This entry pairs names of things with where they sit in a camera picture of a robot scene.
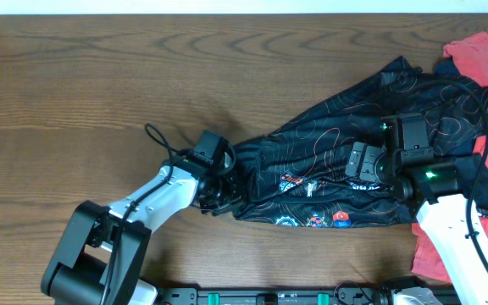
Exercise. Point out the black patterned sports jersey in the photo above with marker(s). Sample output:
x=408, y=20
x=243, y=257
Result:
x=295, y=176

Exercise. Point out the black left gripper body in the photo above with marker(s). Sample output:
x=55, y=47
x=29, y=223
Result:
x=224, y=194

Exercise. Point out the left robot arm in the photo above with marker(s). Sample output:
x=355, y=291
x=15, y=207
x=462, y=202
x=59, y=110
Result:
x=99, y=257

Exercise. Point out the navy blue garment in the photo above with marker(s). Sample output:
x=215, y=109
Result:
x=468, y=58

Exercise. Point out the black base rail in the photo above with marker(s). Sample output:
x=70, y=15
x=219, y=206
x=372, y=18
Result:
x=405, y=290

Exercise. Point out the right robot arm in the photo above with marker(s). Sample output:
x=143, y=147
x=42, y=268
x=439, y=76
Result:
x=435, y=196

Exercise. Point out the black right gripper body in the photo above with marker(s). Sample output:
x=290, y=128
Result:
x=372, y=153

